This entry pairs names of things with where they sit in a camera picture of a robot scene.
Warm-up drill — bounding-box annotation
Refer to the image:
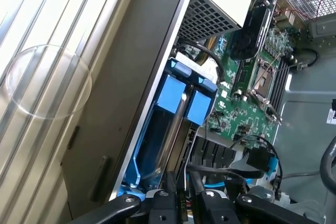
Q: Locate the empty blue disk carrier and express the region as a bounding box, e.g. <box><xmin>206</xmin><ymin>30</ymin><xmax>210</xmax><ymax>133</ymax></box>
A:
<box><xmin>119</xmin><ymin>59</ymin><xmax>193</xmax><ymax>196</ymax></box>

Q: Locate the black fan shroud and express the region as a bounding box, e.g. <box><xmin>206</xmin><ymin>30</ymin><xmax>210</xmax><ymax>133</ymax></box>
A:
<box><xmin>194</xmin><ymin>136</ymin><xmax>238</xmax><ymax>169</ymax></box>

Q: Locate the green motherboard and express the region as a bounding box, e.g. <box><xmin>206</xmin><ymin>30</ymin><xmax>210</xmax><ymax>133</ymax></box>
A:
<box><xmin>204</xmin><ymin>0</ymin><xmax>305</xmax><ymax>143</ymax></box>

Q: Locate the CPU socket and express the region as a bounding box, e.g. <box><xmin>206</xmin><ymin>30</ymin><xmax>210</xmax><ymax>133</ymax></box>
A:
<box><xmin>251</xmin><ymin>58</ymin><xmax>279</xmax><ymax>99</ymax></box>

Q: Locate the hard drive in blue caddy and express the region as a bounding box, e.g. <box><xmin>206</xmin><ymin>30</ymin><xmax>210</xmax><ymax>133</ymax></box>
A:
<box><xmin>115</xmin><ymin>50</ymin><xmax>221</xmax><ymax>198</ymax></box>

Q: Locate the black RAM slot row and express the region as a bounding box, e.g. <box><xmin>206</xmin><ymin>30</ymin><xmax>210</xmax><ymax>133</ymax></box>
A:
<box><xmin>270</xmin><ymin>58</ymin><xmax>293</xmax><ymax>106</ymax></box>

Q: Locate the white case sticker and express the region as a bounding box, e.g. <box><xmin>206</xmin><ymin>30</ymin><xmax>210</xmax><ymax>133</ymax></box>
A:
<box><xmin>327</xmin><ymin>104</ymin><xmax>336</xmax><ymax>125</ymax></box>

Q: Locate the open PC case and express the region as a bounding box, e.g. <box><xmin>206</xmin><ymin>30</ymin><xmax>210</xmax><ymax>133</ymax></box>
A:
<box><xmin>64</xmin><ymin>0</ymin><xmax>336</xmax><ymax>224</ymax></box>

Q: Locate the clear round plastic disc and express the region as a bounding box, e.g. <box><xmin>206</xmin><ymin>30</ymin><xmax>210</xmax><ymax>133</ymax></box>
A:
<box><xmin>5</xmin><ymin>44</ymin><xmax>93</xmax><ymax>120</ymax></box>

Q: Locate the black graphics card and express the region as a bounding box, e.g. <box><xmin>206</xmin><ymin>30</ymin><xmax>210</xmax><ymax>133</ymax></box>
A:
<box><xmin>230</xmin><ymin>6</ymin><xmax>272</xmax><ymax>61</ymax></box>

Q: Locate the silver power supply unit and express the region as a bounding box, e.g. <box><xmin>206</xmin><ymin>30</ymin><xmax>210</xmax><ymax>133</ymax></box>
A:
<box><xmin>178</xmin><ymin>0</ymin><xmax>263</xmax><ymax>44</ymax></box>

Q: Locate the silver metal drive bracket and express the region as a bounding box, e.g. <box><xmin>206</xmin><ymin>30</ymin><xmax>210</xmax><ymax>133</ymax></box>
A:
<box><xmin>249</xmin><ymin>184</ymin><xmax>336</xmax><ymax>224</ymax></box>

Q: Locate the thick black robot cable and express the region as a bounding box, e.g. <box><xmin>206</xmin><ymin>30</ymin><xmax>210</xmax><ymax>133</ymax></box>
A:
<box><xmin>319</xmin><ymin>136</ymin><xmax>336</xmax><ymax>195</ymax></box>

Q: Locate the yellow black wire bundle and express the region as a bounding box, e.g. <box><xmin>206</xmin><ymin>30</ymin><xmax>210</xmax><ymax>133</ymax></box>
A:
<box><xmin>196</xmin><ymin>36</ymin><xmax>218</xmax><ymax>67</ymax></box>

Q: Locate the black looped cable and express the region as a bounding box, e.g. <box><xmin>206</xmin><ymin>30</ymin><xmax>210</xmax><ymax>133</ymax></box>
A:
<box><xmin>292</xmin><ymin>47</ymin><xmax>320</xmax><ymax>70</ymax></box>

